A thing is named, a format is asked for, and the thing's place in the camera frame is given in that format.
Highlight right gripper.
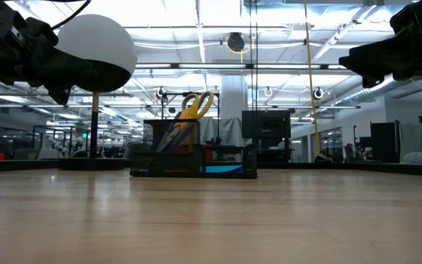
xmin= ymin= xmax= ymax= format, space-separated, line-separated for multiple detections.
xmin=338 ymin=0 xmax=422 ymax=89

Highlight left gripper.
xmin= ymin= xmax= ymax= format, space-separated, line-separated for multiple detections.
xmin=0 ymin=0 xmax=102 ymax=106

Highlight yellow highlighter pen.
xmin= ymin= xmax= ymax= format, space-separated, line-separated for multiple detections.
xmin=170 ymin=120 xmax=200 ymax=147

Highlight black mesh desk organizer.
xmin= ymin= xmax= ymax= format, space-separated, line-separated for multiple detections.
xmin=129 ymin=117 xmax=259 ymax=180

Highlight yellow handled scissors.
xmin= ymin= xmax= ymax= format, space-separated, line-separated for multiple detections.
xmin=174 ymin=90 xmax=215 ymax=147

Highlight blue sticky note pad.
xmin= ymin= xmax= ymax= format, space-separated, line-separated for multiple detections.
xmin=200 ymin=164 xmax=244 ymax=175

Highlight grey blue office chair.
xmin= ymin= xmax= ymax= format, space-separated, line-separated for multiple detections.
xmin=122 ymin=141 xmax=143 ymax=161

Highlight white globe table lamp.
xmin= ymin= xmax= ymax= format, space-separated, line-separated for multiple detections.
xmin=51 ymin=13 xmax=138 ymax=171

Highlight black cabinet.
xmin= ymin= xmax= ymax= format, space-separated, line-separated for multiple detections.
xmin=370 ymin=121 xmax=401 ymax=164

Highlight black monitor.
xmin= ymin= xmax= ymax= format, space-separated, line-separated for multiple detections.
xmin=241 ymin=109 xmax=292 ymax=147

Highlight yellow cable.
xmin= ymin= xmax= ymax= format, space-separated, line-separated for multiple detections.
xmin=303 ymin=0 xmax=322 ymax=157

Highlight black metal table frame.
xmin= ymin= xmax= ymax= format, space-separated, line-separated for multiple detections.
xmin=0 ymin=158 xmax=422 ymax=177

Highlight black metal rig frame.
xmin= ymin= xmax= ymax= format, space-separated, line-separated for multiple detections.
xmin=160 ymin=90 xmax=221 ymax=120

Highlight black ceiling cable reel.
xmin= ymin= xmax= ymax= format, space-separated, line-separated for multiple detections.
xmin=225 ymin=32 xmax=247 ymax=54

